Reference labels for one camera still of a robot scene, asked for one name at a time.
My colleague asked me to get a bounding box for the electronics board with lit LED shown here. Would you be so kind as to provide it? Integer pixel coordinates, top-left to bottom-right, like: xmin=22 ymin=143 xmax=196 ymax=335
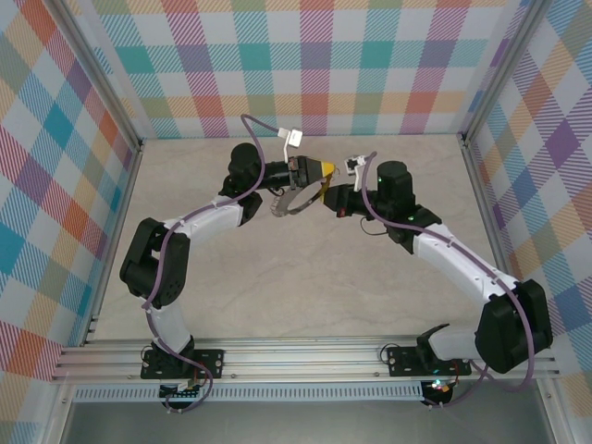
xmin=423 ymin=377 xmax=454 ymax=407

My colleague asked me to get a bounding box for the grey metal shelf panel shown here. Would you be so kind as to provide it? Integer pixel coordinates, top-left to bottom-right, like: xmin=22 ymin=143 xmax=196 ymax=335
xmin=62 ymin=401 xmax=554 ymax=444

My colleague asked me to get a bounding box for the black electronics board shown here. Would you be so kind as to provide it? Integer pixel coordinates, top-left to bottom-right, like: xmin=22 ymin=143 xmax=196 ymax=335
xmin=159 ymin=381 xmax=207 ymax=402

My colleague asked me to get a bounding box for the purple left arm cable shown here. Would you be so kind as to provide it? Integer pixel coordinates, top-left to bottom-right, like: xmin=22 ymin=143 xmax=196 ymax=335
xmin=141 ymin=113 xmax=286 ymax=413

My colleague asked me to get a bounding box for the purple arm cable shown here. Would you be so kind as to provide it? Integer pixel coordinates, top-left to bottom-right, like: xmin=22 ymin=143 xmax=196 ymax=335
xmin=141 ymin=113 xmax=286 ymax=413
xmin=360 ymin=152 xmax=537 ymax=411

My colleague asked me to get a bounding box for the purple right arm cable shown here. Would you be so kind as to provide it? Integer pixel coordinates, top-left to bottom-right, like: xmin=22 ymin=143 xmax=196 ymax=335
xmin=360 ymin=152 xmax=537 ymax=411

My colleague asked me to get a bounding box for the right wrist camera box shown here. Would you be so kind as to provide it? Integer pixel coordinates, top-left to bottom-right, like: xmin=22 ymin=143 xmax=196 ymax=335
xmin=344 ymin=154 xmax=376 ymax=191

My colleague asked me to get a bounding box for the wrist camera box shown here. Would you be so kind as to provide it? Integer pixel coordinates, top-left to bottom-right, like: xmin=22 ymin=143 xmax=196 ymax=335
xmin=277 ymin=127 xmax=305 ymax=163
xmin=344 ymin=154 xmax=376 ymax=191

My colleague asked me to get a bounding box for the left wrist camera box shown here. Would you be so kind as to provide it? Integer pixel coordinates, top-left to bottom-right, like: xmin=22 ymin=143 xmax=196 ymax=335
xmin=277 ymin=127 xmax=305 ymax=163

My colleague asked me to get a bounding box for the aluminium table edge rail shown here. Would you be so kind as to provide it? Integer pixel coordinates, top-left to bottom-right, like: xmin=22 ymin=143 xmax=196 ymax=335
xmin=462 ymin=138 xmax=517 ymax=290
xmin=80 ymin=141 xmax=145 ymax=348

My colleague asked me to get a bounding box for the aluminium mounting rail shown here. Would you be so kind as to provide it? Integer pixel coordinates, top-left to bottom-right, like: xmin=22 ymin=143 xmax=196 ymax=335
xmin=50 ymin=335 xmax=561 ymax=383

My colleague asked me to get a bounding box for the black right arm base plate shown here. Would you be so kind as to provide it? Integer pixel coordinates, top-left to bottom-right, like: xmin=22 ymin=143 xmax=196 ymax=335
xmin=386 ymin=346 xmax=473 ymax=378

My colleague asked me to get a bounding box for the white slotted cable duct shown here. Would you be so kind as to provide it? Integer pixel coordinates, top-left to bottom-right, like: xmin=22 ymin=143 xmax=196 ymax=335
xmin=73 ymin=381 xmax=425 ymax=402

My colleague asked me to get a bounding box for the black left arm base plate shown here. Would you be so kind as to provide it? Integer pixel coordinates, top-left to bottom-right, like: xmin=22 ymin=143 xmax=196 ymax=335
xmin=141 ymin=349 xmax=226 ymax=380

